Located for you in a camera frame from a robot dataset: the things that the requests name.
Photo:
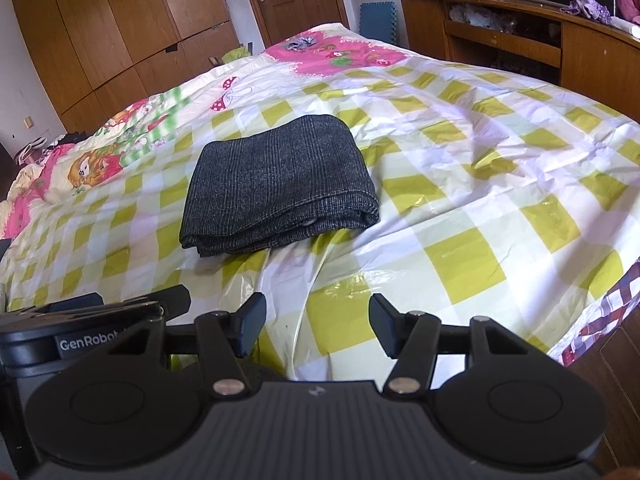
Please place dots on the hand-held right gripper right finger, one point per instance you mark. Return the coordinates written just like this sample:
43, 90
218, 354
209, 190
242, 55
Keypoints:
385, 325

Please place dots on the cartoon printed quilt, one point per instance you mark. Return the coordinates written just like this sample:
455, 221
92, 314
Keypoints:
125, 130

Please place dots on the purple plaid bedsheet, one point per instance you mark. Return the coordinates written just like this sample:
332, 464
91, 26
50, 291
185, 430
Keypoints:
610, 310

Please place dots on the blue foam mat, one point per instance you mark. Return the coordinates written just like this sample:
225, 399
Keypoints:
379, 21

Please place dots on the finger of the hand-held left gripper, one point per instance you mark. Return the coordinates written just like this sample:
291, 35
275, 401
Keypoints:
150, 302

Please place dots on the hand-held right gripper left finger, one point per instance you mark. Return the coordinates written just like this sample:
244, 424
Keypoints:
250, 325

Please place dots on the wooden desk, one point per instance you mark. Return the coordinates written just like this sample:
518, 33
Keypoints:
590, 55

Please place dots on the wooden wardrobe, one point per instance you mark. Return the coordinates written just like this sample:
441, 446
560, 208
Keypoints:
115, 25

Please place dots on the black and white striped bag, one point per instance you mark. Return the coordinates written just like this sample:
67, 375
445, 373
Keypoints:
31, 151

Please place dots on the dark cloth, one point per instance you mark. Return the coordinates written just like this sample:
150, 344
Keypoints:
70, 140

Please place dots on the small grey cloth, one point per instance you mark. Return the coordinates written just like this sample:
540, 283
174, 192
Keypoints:
301, 43

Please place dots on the white plastic bags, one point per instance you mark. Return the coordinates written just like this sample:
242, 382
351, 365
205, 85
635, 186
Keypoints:
480, 16

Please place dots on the dark grey pants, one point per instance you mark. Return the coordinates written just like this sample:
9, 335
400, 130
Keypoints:
280, 185

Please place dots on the white rolled paper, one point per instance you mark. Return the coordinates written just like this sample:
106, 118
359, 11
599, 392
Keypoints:
627, 27

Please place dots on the green cloth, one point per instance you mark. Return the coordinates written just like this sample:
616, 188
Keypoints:
235, 54

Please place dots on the purple cloth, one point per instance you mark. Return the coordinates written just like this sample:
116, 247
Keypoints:
587, 7

